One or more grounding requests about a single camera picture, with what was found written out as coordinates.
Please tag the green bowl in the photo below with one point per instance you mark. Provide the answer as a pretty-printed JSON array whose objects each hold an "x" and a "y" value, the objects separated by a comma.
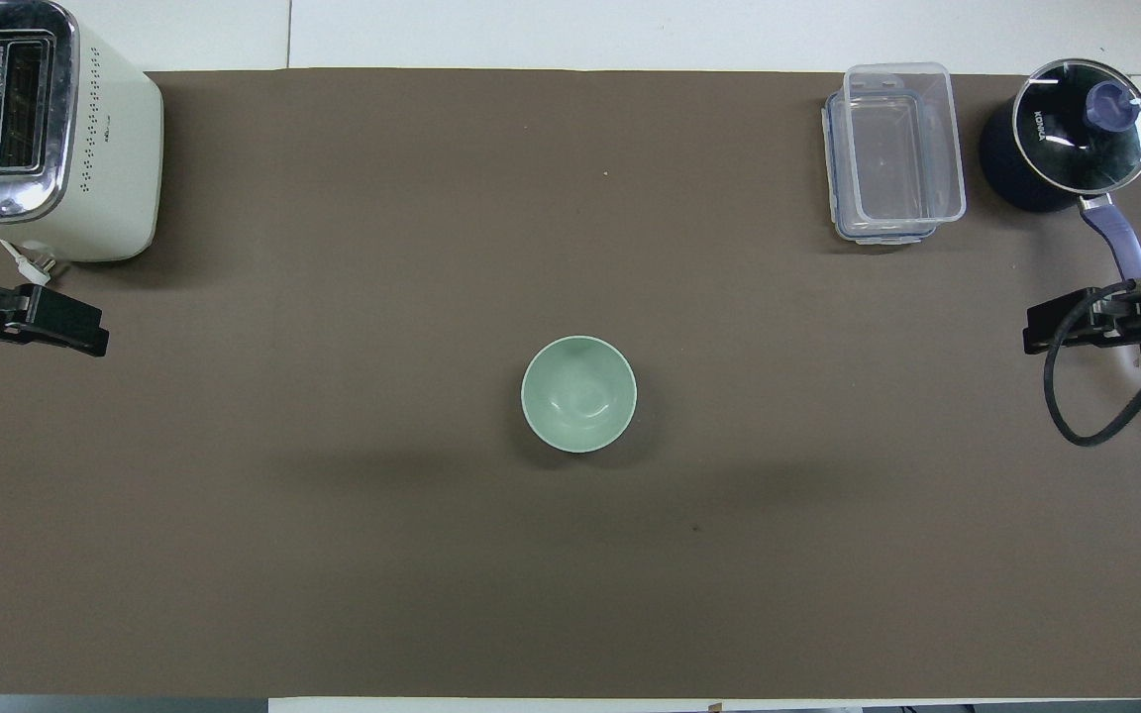
[{"x": 578, "y": 394}]

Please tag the glass pot lid purple knob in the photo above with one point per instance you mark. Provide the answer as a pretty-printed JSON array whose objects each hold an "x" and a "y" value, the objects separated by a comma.
[{"x": 1066, "y": 149}]

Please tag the cream toaster with chrome top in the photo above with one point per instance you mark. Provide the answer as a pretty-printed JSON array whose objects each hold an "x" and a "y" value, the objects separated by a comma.
[{"x": 105, "y": 158}]

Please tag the clear plastic food container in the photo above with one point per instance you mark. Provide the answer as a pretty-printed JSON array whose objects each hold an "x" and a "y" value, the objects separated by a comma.
[{"x": 902, "y": 149}]

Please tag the clear container lid blue seal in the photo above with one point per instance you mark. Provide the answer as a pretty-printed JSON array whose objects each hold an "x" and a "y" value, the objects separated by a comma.
[{"x": 833, "y": 168}]

